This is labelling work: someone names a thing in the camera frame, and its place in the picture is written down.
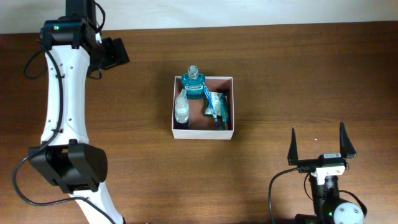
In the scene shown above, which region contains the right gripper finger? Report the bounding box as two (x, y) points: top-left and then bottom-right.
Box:
(287, 128), (299, 166)
(340, 122), (357, 159)

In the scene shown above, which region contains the blue mouthwash bottle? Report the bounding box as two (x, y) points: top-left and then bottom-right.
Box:
(182, 65), (206, 100)

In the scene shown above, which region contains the clear pump soap bottle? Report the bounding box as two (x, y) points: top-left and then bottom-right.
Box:
(174, 89), (190, 129)

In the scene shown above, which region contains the green white soap packet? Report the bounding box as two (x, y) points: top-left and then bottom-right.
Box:
(204, 91), (224, 116)

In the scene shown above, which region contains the blue white toothbrush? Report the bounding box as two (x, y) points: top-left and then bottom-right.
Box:
(204, 86), (223, 130)

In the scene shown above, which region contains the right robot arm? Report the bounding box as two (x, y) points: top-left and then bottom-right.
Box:
(287, 123), (368, 224)

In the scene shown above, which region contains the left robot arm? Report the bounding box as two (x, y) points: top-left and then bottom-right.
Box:
(27, 0), (129, 223)

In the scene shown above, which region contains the white cardboard box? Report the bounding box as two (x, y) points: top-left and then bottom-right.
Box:
(171, 76), (236, 140)

